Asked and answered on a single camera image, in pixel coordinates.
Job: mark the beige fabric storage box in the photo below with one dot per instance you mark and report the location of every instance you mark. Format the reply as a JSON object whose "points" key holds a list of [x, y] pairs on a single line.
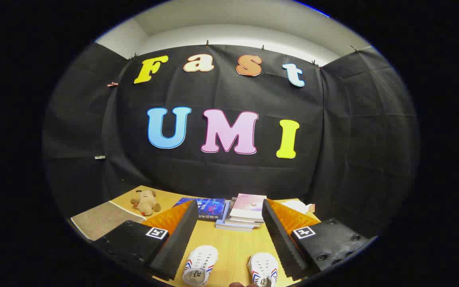
{"points": [[102, 221]]}

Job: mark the black backdrop cloth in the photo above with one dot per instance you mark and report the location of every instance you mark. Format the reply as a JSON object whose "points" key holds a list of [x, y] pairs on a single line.
{"points": [[213, 179]]}

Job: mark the dark blue book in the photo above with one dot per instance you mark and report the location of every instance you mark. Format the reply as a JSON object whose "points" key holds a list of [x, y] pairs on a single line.
{"points": [[209, 207]]}

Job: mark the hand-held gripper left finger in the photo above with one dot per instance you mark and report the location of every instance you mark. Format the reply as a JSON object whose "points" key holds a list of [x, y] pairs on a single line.
{"points": [[175, 247]]}

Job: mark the white paperback book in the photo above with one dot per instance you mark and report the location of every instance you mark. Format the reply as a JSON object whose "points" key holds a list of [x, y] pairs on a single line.
{"points": [[241, 222]]}

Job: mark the white canvas shoe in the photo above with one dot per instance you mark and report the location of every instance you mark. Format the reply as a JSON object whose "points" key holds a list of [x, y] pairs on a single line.
{"points": [[199, 263], [263, 269]]}

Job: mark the tan plush dog toy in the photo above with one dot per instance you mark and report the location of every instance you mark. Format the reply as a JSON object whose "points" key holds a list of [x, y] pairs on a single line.
{"points": [[146, 203]]}

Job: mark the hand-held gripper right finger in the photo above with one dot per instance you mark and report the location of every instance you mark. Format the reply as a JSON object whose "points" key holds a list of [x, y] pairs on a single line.
{"points": [[281, 243]]}

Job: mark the pale blue book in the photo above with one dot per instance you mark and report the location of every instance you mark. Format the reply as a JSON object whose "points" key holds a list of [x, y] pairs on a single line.
{"points": [[229, 226]]}

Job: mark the white plush toy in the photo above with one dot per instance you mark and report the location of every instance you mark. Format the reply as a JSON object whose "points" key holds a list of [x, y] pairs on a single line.
{"points": [[299, 206]]}

